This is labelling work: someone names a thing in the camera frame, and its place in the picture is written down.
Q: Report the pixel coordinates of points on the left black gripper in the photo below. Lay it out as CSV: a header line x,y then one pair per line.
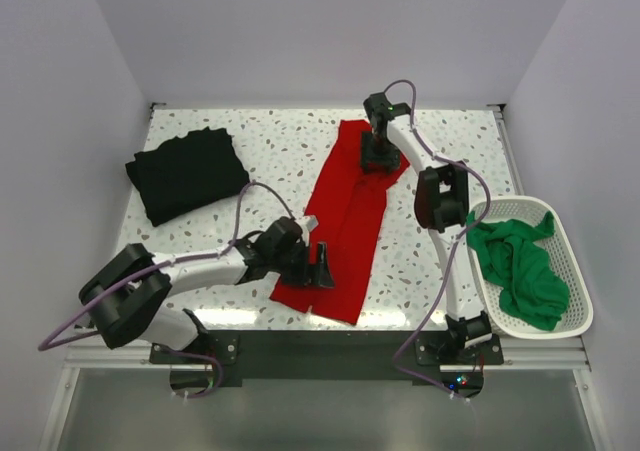
x,y
319,275

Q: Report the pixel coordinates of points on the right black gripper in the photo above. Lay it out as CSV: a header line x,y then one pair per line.
x,y
391,160

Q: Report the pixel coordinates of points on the red t shirt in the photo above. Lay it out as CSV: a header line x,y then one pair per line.
x,y
349,205

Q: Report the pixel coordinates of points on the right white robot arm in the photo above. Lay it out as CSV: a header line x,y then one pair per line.
x,y
441,206

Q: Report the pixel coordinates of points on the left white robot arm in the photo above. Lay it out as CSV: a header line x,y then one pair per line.
x,y
125,298

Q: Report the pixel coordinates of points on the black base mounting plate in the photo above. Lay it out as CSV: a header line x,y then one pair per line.
x,y
229,358

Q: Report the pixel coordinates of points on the folded black t shirt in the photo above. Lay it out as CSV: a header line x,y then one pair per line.
x,y
186,173

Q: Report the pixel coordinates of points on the green t shirt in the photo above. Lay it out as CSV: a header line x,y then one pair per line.
x,y
510,258

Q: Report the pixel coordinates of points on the white plastic laundry basket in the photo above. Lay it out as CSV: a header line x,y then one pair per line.
x,y
578,317

